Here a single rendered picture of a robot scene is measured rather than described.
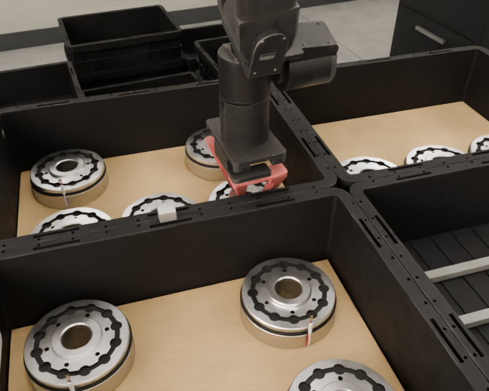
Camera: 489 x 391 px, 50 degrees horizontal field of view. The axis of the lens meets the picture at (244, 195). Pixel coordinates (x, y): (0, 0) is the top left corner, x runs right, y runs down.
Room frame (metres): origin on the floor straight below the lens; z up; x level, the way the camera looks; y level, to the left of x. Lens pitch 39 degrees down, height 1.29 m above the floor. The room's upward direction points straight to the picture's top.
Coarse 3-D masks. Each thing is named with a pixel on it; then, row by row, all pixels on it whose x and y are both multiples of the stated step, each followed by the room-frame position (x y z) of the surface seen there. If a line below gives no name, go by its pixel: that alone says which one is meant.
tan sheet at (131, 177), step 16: (112, 160) 0.67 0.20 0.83; (128, 160) 0.67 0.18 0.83; (144, 160) 0.67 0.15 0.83; (160, 160) 0.67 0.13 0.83; (176, 160) 0.67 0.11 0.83; (112, 176) 0.62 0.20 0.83; (128, 176) 0.62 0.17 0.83; (144, 176) 0.62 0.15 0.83; (160, 176) 0.62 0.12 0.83; (176, 176) 0.62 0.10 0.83; (192, 176) 0.62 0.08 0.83; (32, 192) 0.59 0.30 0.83; (112, 192) 0.59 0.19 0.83; (128, 192) 0.59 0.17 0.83; (144, 192) 0.59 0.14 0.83; (160, 192) 0.59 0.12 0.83; (176, 192) 0.59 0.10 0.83; (192, 192) 0.59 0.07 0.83; (208, 192) 0.59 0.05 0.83; (32, 208) 0.55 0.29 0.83; (48, 208) 0.55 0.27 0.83; (96, 208) 0.55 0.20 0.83; (112, 208) 0.55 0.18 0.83; (32, 224) 0.52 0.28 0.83
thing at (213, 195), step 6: (222, 186) 0.56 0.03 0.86; (228, 186) 0.56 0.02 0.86; (252, 186) 0.56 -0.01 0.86; (258, 186) 0.56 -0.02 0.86; (216, 192) 0.55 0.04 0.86; (222, 192) 0.55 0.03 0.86; (228, 192) 0.54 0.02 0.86; (210, 198) 0.53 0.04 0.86; (216, 198) 0.54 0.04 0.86; (222, 198) 0.53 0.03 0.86
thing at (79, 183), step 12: (48, 156) 0.63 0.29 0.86; (60, 156) 0.64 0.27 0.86; (84, 156) 0.63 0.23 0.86; (96, 156) 0.63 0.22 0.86; (36, 168) 0.60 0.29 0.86; (48, 168) 0.60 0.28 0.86; (96, 168) 0.60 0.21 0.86; (36, 180) 0.57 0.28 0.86; (48, 180) 0.57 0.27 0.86; (72, 180) 0.57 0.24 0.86; (84, 180) 0.57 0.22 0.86; (96, 180) 0.58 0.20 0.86; (60, 192) 0.55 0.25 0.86
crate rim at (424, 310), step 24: (312, 192) 0.46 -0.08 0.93; (336, 192) 0.46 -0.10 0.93; (192, 216) 0.42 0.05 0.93; (216, 216) 0.42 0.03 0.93; (240, 216) 0.42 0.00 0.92; (360, 216) 0.42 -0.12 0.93; (72, 240) 0.38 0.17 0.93; (96, 240) 0.38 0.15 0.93; (0, 264) 0.35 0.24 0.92; (384, 264) 0.35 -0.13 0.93; (408, 288) 0.32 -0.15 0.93; (432, 312) 0.29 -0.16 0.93; (432, 336) 0.27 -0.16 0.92; (456, 360) 0.24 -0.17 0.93; (480, 384) 0.22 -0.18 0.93
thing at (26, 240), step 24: (96, 96) 0.68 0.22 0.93; (120, 96) 0.68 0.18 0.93; (144, 96) 0.69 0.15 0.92; (0, 120) 0.62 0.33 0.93; (288, 120) 0.62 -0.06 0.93; (312, 144) 0.56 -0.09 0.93; (264, 192) 0.46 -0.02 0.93; (288, 192) 0.46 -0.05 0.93; (144, 216) 0.42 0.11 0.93; (0, 240) 0.38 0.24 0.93; (24, 240) 0.38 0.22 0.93; (48, 240) 0.38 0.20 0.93
